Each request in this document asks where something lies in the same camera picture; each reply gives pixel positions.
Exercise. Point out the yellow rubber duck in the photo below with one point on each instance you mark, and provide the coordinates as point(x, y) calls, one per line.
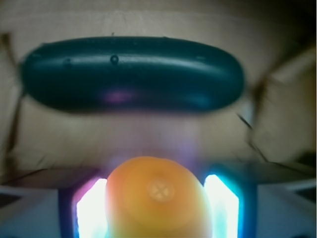
point(148, 197)

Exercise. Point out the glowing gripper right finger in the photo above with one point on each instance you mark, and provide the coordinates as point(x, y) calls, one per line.
point(262, 200)

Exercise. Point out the dark green toy cucumber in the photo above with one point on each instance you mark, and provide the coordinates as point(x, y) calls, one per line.
point(90, 75)

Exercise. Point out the brown paper bag tray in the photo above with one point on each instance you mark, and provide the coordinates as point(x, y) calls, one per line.
point(47, 138)

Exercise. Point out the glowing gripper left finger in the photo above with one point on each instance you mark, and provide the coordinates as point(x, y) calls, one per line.
point(52, 203)

